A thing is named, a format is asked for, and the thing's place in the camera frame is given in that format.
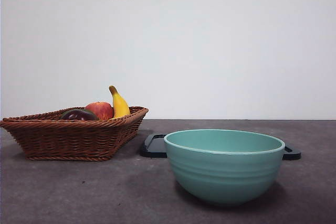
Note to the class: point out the teal ribbed bowl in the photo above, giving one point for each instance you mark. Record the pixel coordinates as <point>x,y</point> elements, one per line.
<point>223,176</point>

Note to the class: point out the yellow banana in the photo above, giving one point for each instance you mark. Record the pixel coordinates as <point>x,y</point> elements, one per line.
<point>119,106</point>

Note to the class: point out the black rectangular tray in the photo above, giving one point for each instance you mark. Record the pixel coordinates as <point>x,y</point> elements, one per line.
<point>153,148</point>

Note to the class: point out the red apple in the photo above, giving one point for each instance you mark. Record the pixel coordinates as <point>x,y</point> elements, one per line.
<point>101,110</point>

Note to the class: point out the green avocado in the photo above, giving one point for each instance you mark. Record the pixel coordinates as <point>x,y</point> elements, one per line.
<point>95,116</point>

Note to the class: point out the brown wicker basket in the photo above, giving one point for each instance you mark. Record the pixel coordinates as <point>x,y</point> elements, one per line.
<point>65,140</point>

